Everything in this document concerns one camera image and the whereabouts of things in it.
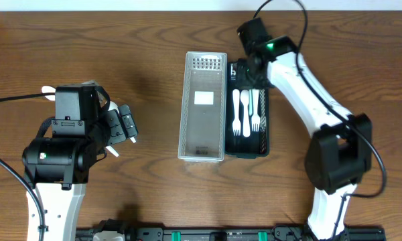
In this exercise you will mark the white plastic spoon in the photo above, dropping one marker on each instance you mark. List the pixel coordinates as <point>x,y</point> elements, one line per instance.
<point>112,151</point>
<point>114,106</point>
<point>244,97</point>
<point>49,92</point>

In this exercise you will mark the white plastic fork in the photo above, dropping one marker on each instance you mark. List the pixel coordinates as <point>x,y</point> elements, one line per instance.
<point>250,106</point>
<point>255,116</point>
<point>236,124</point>

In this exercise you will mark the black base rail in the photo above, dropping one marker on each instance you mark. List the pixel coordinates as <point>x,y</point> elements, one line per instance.
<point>118,230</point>

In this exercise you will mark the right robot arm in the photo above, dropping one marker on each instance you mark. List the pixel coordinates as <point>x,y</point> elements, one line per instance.
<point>339,152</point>

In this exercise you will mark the clear plastic basket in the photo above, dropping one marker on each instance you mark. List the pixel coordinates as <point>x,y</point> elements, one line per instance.
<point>202,123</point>

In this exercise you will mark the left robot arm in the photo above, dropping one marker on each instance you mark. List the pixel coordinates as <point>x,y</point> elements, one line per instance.
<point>67,145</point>

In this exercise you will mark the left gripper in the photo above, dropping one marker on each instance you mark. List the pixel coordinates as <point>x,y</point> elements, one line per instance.
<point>114,128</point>

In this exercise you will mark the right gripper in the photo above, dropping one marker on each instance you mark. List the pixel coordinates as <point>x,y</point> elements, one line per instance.
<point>241,82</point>

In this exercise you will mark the black plastic basket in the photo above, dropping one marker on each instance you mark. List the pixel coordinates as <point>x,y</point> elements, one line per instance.
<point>257,144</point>

